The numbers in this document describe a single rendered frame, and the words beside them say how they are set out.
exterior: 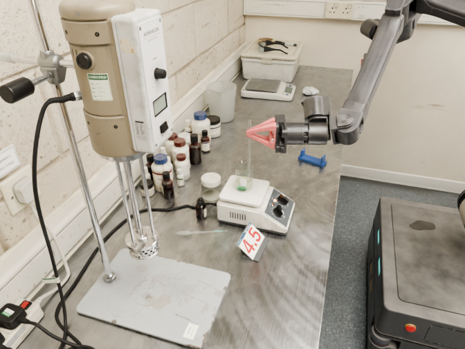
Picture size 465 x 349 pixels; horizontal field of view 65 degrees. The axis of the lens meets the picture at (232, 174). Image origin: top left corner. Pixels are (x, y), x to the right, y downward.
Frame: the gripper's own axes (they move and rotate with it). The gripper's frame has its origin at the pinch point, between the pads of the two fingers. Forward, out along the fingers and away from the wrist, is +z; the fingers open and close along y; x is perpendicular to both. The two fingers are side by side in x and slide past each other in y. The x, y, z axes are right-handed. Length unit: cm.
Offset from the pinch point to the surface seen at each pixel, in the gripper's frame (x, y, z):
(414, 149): 75, -125, -107
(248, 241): 23.4, 15.0, -0.1
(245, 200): 17.2, 5.9, 0.9
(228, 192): 17.2, 2.2, 5.8
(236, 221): 24.1, 6.7, 3.2
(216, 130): 23, -47, 13
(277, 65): 16, -112, -16
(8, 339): 22, 45, 46
